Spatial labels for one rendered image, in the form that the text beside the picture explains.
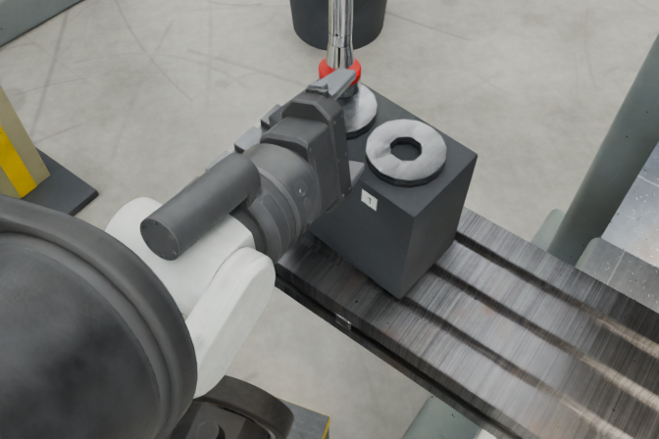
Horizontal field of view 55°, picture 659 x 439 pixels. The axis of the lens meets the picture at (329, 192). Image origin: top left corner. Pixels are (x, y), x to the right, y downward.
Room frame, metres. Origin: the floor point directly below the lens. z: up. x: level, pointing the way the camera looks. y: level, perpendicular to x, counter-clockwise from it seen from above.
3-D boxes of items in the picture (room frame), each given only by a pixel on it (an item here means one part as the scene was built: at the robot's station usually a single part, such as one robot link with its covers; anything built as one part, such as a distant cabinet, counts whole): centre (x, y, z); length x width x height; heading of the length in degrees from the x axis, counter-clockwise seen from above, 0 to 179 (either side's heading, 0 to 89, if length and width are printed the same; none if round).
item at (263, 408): (0.39, 0.17, 0.50); 0.20 x 0.05 x 0.20; 70
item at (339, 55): (0.53, -0.01, 1.28); 0.03 x 0.03 x 0.11
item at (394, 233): (0.50, -0.05, 1.07); 0.22 x 0.12 x 0.20; 48
